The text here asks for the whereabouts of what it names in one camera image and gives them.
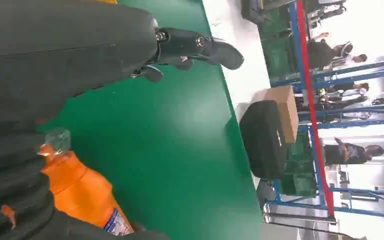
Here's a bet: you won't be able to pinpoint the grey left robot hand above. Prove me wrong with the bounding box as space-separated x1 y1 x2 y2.
0 0 245 240

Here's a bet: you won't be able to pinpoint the blue metal rack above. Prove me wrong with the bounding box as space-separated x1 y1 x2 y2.
267 0 384 220

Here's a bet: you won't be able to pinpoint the green table mat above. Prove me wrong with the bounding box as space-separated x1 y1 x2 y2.
36 0 264 240

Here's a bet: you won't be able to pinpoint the cardboard box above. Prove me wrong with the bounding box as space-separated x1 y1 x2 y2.
264 85 300 144

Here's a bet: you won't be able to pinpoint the black zip case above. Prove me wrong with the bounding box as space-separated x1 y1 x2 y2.
239 100 288 181

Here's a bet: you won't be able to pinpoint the orange drink bottle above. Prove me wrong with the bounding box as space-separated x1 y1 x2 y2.
36 127 135 237

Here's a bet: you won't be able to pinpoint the red bar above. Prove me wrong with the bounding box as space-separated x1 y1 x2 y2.
295 0 336 219

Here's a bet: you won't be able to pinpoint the person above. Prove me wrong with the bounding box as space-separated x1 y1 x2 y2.
317 95 369 112
326 82 370 97
323 137 384 166
307 32 355 70
331 53 368 69

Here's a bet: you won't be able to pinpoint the white table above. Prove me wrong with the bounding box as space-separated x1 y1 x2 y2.
201 0 273 122

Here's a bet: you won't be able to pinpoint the green plastic crate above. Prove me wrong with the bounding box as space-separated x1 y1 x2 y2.
279 130 319 197
258 4 301 79

